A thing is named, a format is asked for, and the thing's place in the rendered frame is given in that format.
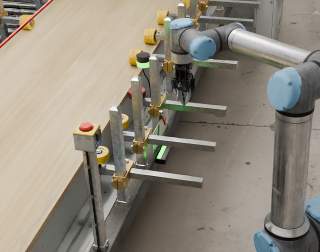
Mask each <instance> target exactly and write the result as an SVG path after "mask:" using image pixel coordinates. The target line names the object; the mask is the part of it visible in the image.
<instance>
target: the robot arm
mask: <svg viewBox="0 0 320 252"><path fill-rule="evenodd" d="M170 43H171V61H172V62H173V63H174V65H175V73H174V75H173V78H172V80H171V84H172V82H173V86H172V91H173V89H175V90H176V93H177V102H179V101H180V102H181V103H182V104H183V106H185V105H186V104H187V103H188V102H189V100H190V98H191V96H192V93H193V91H194V89H195V79H193V76H194V75H193V74H192V72H190V71H189V70H190V69H192V65H193V63H192V61H193V60H194V58H195V59H197V60H199V61H206V60H208V59H210V58H211V57H213V55H214V54H215V53H218V52H221V51H225V50H230V51H233V52H236V53H240V54H242V55H245V56H248V57H250V58H253V59H255V60H258V61H260V62H263V63H265V64H268V65H271V66H273V67H276V68H278V69H281V70H280V71H277V72H275V73H274V74H273V75H272V76H271V77H270V79H269V82H268V85H267V95H268V97H269V101H270V103H271V105H272V106H273V107H274V108H275V129H274V150H273V171H272V192H271V212H269V213H268V214H267V215H266V217H265V220H264V229H262V230H259V231H257V232H256V233H255V234H254V237H253V240H254V246H255V249H256V251H257V252H320V196H317V197H313V198H311V199H310V200H309V201H308V202H307V204H306V206H305V201H306V189H307V177H308V165H309V153H310V141H311V129H312V117H313V112H314V105H315V101H316V100H318V99H320V50H318V49H317V50H314V51H312V52H310V51H307V50H304V49H301V48H298V47H295V46H292V45H289V44H286V43H283V42H280V41H277V40H274V39H271V38H268V37H265V36H261V35H258V34H255V33H252V32H249V31H247V30H246V28H245V27H244V26H243V25H242V24H241V23H238V22H236V23H230V24H228V25H224V26H221V27H217V28H213V29H209V30H205V31H198V30H197V29H195V28H194V22H193V20H192V19H190V18H178V19H175V20H173V21H172V22H171V23H170ZM183 92H185V93H186V95H185V99H184V94H183Z"/></svg>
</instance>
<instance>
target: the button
mask: <svg viewBox="0 0 320 252"><path fill-rule="evenodd" d="M92 127H93V125H92V124H91V123H90V122H84V123H82V124H81V125H80V129H82V130H84V131H88V130H90V129H91V128H92Z"/></svg>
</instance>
